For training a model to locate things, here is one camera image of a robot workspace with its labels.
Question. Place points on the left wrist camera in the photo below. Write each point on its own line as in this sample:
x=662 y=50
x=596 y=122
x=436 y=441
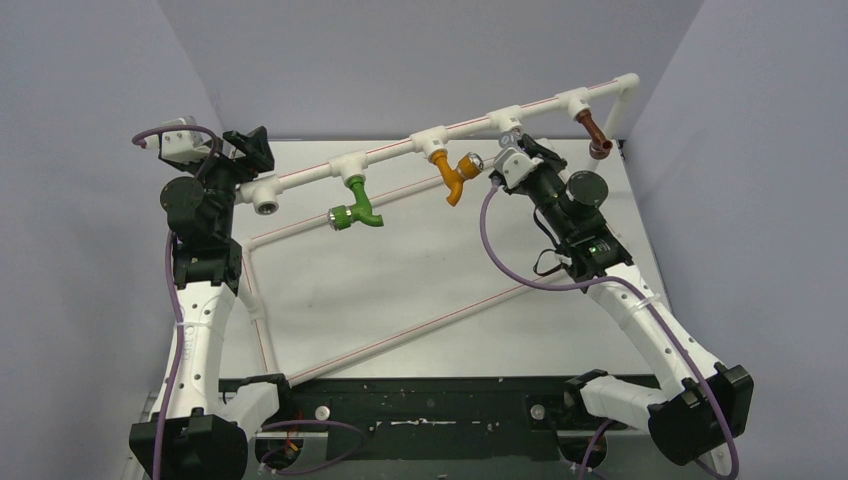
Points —
x=183 y=142

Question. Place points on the green plastic faucet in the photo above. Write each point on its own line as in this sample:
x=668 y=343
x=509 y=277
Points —
x=361 y=211

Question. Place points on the chrome metal faucet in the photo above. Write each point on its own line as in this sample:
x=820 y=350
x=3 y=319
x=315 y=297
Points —
x=511 y=140

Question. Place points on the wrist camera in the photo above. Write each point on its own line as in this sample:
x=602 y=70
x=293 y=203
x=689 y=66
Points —
x=183 y=142
x=512 y=166

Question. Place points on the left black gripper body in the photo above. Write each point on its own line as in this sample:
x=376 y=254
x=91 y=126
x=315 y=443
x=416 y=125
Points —
x=227 y=174

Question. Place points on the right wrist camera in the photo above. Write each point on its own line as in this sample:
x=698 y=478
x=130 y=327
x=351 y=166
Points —
x=512 y=166

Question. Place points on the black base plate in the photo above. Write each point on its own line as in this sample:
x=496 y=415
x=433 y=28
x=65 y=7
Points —
x=440 y=420

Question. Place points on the orange plastic faucet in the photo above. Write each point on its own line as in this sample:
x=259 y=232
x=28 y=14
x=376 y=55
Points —
x=468 y=167

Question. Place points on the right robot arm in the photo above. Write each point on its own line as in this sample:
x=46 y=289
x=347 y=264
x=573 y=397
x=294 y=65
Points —
x=700 y=405

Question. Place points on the white PVC pipe frame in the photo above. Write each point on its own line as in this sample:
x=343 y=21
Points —
x=418 y=297

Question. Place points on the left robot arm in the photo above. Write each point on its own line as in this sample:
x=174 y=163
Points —
x=192 y=433

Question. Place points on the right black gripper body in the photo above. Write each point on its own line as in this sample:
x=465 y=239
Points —
x=543 y=176

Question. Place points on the brown plastic faucet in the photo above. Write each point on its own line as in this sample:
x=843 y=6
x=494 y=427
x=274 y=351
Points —
x=600 y=145

